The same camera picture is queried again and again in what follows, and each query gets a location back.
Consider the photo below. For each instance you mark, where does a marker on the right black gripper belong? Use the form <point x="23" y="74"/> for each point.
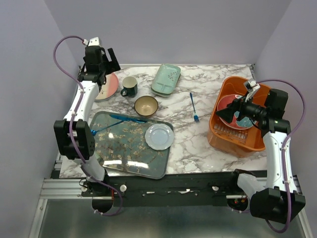
<point x="228" y="113"/>

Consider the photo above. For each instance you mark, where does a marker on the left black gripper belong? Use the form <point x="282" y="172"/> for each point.
<point x="113" y="66"/>

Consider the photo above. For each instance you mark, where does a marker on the pink and cream plate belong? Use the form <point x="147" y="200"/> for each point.
<point x="109" y="88"/>

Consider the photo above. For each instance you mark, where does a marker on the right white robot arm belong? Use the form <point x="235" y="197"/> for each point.
<point x="278" y="200"/>

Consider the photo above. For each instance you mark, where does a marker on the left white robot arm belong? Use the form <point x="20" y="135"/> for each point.
<point x="73" y="134"/>

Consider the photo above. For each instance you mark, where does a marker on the orange plastic bin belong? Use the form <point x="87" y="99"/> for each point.
<point x="240" y="143"/>

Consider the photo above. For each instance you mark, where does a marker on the dark green mug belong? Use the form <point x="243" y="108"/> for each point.
<point x="129" y="85"/>

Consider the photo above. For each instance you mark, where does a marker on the blue plastic fork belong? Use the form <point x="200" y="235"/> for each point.
<point x="196" y="118"/>

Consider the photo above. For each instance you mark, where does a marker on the brown cream bowl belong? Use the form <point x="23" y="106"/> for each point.
<point x="146" y="106"/>

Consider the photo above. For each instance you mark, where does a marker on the upper mint rectangular dish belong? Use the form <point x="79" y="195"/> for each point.
<point x="168" y="70"/>

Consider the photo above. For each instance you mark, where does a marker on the mint rectangular dish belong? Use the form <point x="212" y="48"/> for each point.
<point x="168" y="70"/>
<point x="161" y="94"/>

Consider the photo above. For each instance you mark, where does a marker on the lower mint rectangular dish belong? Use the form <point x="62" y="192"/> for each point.
<point x="161" y="94"/>

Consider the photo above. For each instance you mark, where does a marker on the blue metallic spoon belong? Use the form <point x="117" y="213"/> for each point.
<point x="94" y="132"/>

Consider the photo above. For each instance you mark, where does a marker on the light blue scalloped plate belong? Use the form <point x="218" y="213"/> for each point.
<point x="159" y="136"/>

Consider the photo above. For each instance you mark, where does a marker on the floral blossom tray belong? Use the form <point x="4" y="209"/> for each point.
<point x="123" y="146"/>

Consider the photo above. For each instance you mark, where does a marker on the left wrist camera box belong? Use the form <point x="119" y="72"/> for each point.
<point x="96" y="41"/>

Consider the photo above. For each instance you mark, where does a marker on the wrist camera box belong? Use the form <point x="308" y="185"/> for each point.
<point x="252" y="87"/>
<point x="96" y="41"/>

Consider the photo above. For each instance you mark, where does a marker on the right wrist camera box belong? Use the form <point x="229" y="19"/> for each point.
<point x="252" y="87"/>

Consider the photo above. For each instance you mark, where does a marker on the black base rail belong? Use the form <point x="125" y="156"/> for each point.
<point x="198" y="189"/>

